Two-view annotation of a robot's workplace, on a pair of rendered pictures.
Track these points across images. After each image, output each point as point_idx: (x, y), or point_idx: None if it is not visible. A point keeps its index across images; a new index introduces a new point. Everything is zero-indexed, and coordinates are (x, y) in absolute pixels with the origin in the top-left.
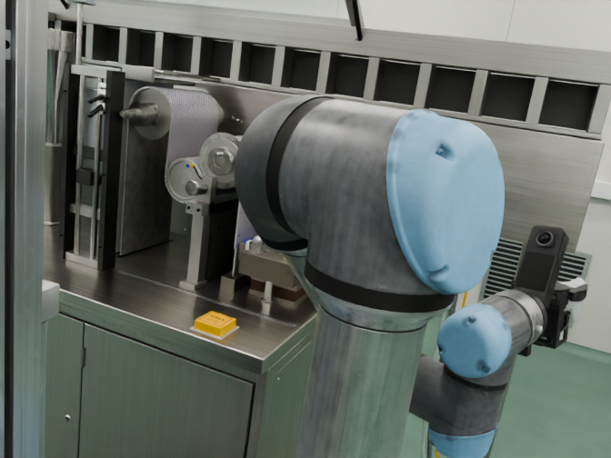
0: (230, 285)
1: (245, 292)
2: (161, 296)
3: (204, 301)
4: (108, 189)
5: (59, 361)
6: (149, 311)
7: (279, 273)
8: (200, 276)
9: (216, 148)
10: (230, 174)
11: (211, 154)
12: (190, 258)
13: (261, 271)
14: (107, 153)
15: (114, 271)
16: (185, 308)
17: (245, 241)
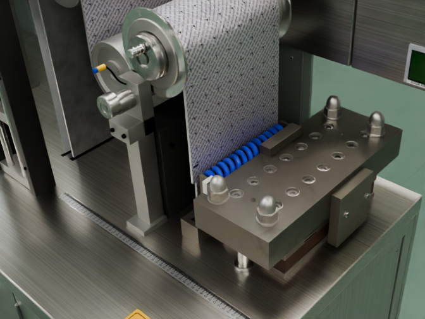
0: (193, 234)
1: (217, 240)
2: (91, 256)
3: (147, 267)
4: (12, 96)
5: (4, 306)
6: (61, 295)
7: (248, 245)
8: (153, 214)
9: (136, 37)
10: (165, 76)
11: (131, 47)
12: (135, 192)
13: (223, 233)
14: None
15: (52, 195)
16: (114, 287)
17: (207, 172)
